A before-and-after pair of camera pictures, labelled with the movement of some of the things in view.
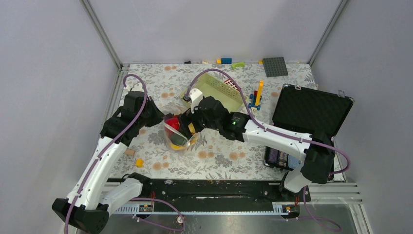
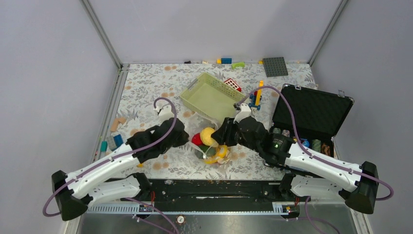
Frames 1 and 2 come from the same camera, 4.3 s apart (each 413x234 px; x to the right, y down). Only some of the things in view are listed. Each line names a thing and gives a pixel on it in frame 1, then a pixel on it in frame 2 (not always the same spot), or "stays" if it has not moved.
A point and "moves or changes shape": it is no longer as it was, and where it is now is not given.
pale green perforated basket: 223,91 stays
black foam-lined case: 307,111 stays
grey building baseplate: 275,67 stays
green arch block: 237,64 stays
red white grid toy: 229,82 stays
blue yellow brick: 224,60 stays
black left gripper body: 152,116 -> 181,140
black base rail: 217,191 stays
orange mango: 177,147 -> 222,157
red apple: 173,122 moves or changes shape
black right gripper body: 194,115 -> 235,136
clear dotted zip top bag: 173,135 moves or changes shape
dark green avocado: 178,139 moves or changes shape
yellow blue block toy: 256,97 stays
